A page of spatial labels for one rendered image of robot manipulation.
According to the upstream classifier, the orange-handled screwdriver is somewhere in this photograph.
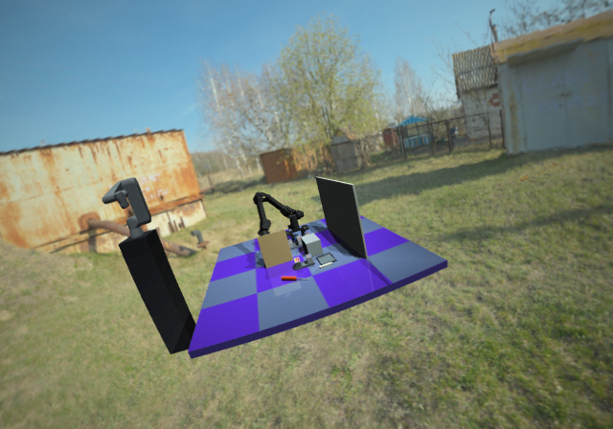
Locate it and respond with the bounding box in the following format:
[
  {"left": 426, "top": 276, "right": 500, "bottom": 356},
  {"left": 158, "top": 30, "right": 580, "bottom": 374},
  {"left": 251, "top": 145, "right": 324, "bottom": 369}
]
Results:
[{"left": 282, "top": 276, "right": 309, "bottom": 281}]

